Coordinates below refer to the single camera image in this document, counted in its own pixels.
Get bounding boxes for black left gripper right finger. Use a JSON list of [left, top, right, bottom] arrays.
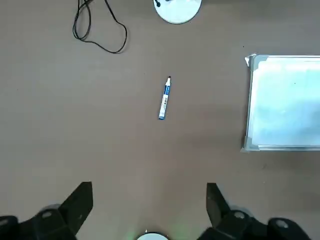
[[197, 182, 313, 240]]

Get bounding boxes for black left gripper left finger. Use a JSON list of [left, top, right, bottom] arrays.
[[0, 181, 94, 240]]

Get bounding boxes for blue white whiteboard marker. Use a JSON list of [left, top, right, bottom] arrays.
[[157, 75, 173, 121]]

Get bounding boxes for silver framed whiteboard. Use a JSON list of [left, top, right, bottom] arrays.
[[240, 52, 320, 153]]

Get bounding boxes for white desk lamp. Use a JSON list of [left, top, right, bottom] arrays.
[[152, 0, 202, 25]]

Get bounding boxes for black lamp cable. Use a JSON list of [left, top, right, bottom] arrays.
[[72, 0, 128, 54]]

